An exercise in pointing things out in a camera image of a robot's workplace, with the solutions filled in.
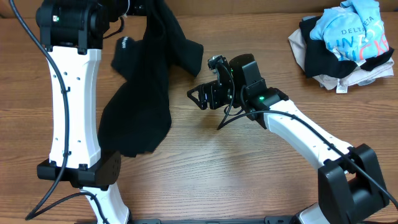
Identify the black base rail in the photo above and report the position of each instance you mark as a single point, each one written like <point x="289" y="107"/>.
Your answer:
<point x="211" y="221"/>

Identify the light blue printed t-shirt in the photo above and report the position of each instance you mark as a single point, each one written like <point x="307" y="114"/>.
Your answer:
<point x="352" y="31"/>

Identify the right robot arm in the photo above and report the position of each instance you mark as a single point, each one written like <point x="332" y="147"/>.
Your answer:
<point x="351" y="186"/>

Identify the beige folded garment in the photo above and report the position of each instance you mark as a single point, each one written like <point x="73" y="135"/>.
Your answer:
<point x="357" y="77"/>

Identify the black folded garment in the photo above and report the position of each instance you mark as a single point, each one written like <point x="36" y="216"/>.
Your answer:
<point x="320" y="61"/>

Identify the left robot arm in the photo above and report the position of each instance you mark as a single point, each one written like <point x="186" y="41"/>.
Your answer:
<point x="72" y="35"/>

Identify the black polo shirt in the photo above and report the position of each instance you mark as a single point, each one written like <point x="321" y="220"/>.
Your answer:
<point x="137" y="118"/>

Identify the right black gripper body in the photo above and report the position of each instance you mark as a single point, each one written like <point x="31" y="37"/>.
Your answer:
<point x="222" y="95"/>

